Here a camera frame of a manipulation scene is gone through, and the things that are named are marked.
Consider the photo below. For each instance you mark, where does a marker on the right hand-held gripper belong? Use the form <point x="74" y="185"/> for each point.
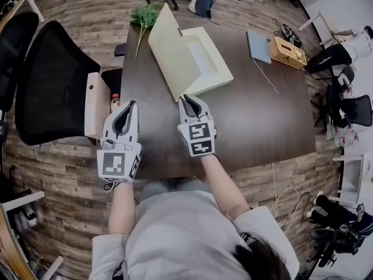
<point x="199" y="139"/>

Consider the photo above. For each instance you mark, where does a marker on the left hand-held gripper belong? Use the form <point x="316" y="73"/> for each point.
<point x="112" y="163"/>

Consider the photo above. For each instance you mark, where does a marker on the person's right forearm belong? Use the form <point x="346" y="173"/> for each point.
<point x="221" y="182"/>

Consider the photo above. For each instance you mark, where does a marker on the person's left forearm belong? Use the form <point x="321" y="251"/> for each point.
<point x="121" y="209"/>

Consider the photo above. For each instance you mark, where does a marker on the red-capped bottle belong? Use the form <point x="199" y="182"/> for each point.
<point x="115" y="102"/>

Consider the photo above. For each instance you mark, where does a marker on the light wooden box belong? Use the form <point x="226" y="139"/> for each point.
<point x="94" y="112"/>

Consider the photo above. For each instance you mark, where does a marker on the person's legs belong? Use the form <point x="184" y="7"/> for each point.
<point x="157" y="187"/>

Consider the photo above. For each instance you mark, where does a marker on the thin white stick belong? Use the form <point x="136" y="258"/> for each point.
<point x="265" y="76"/>

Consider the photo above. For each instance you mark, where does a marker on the black mesh office chair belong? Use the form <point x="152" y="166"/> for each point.
<point x="14" y="54"/>
<point x="52" y="83"/>

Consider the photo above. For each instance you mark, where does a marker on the grey-blue notebook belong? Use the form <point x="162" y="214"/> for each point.
<point x="258" y="47"/>

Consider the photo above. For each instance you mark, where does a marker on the woven yellow tissue box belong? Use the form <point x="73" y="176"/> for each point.
<point x="275" y="54"/>

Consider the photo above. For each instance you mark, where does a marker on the green leaf sprig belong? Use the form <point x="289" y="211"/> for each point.
<point x="144" y="14"/>

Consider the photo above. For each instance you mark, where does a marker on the person's grey t-shirt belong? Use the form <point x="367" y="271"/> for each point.
<point x="180" y="235"/>

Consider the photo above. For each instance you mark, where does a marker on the black chair with draped jacket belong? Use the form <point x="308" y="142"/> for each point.
<point x="338" y="104"/>

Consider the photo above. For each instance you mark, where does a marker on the white table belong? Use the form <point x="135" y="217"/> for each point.
<point x="34" y="7"/>
<point x="352" y="171"/>

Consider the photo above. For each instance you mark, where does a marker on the light wooden desk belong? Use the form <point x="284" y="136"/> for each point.
<point x="8" y="244"/>

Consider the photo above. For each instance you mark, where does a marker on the white table frame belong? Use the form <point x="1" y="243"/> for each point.
<point x="23" y="198"/>

